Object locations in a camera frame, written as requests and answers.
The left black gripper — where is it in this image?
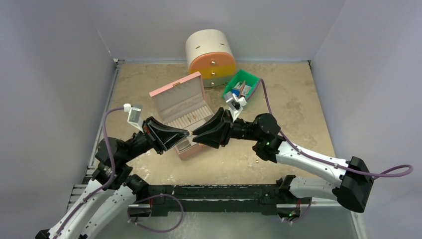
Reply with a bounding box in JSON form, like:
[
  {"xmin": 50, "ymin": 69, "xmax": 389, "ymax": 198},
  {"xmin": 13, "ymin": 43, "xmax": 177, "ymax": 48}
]
[{"xmin": 121, "ymin": 116, "xmax": 189, "ymax": 163}]

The pink jewelry box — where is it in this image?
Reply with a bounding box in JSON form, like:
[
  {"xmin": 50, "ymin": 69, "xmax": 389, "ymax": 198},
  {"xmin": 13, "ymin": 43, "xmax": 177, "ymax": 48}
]
[{"xmin": 149, "ymin": 71, "xmax": 215, "ymax": 161}]

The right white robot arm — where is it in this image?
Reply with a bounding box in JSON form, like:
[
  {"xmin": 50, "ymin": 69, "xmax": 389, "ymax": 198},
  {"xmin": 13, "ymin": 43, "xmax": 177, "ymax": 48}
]
[{"xmin": 193, "ymin": 108, "xmax": 374, "ymax": 213}]

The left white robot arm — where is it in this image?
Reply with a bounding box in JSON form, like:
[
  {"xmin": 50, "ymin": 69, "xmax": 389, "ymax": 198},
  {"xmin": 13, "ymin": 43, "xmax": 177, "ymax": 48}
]
[{"xmin": 35, "ymin": 117, "xmax": 189, "ymax": 239}]

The blue box in bin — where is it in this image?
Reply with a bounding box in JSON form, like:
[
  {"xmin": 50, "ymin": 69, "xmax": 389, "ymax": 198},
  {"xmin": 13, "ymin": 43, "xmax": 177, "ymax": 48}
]
[{"xmin": 231, "ymin": 89, "xmax": 240, "ymax": 98}]

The red white small box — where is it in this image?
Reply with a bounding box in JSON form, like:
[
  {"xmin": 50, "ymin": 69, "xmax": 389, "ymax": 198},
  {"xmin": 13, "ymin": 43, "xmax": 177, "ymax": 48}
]
[{"xmin": 243, "ymin": 85, "xmax": 252, "ymax": 98}]

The green plastic bin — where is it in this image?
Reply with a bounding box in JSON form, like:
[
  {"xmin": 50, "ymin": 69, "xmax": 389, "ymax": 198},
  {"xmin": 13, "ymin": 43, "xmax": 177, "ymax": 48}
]
[{"xmin": 222, "ymin": 70, "xmax": 261, "ymax": 101}]

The cream orange drawer cabinet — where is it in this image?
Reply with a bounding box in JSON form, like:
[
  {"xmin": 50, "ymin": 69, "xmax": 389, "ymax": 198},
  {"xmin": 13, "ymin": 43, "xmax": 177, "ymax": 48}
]
[{"xmin": 185, "ymin": 29, "xmax": 236, "ymax": 88}]

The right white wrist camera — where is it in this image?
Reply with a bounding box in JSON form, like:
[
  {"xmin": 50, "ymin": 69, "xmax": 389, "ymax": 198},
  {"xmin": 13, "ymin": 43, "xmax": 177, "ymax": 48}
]
[{"xmin": 224, "ymin": 92, "xmax": 247, "ymax": 121}]

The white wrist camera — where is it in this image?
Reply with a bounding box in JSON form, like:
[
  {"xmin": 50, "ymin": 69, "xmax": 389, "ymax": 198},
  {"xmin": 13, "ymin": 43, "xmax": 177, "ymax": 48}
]
[
  {"xmin": 224, "ymin": 92, "xmax": 247, "ymax": 121},
  {"xmin": 123, "ymin": 103, "xmax": 143, "ymax": 131}
]

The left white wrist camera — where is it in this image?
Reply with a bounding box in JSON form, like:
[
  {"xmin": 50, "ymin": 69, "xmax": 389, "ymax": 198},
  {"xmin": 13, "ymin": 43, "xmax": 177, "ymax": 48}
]
[{"xmin": 123, "ymin": 103, "xmax": 143, "ymax": 131}]

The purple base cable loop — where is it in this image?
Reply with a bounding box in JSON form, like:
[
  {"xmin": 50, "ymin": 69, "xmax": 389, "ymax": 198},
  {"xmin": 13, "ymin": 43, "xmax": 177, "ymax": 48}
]
[{"xmin": 126, "ymin": 194, "xmax": 184, "ymax": 234}]

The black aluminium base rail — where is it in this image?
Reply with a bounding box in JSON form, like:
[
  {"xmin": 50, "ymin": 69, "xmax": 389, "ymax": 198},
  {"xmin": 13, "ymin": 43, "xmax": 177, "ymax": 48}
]
[{"xmin": 67, "ymin": 183, "xmax": 353, "ymax": 219}]

